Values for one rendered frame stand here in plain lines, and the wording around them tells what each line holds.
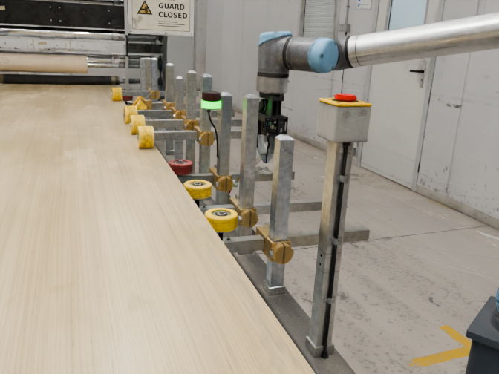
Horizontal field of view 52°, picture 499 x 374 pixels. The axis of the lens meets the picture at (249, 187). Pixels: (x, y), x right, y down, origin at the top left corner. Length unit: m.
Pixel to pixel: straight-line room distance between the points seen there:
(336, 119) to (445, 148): 3.72
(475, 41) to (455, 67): 3.17
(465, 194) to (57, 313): 3.91
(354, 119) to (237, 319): 0.40
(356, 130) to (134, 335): 0.50
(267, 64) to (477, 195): 3.15
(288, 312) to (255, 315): 0.42
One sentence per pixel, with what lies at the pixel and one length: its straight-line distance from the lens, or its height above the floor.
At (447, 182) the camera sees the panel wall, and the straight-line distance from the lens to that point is 4.60.
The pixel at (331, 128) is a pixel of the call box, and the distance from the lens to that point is 0.91.
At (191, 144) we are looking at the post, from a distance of 2.16.
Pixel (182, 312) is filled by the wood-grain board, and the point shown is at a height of 0.90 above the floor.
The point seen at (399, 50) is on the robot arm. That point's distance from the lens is 1.43.
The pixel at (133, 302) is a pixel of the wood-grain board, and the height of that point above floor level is 0.90.
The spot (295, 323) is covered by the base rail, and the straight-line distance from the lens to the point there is 1.20.
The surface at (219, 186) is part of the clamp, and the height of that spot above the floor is 0.84.
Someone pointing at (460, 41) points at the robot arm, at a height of 1.33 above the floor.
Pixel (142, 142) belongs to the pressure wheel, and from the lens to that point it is 1.88.
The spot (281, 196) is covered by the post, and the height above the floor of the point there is 0.96.
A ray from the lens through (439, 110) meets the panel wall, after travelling 4.65.
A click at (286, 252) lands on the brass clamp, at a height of 0.83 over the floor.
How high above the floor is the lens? 1.33
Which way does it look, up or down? 17 degrees down
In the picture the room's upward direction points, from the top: 3 degrees clockwise
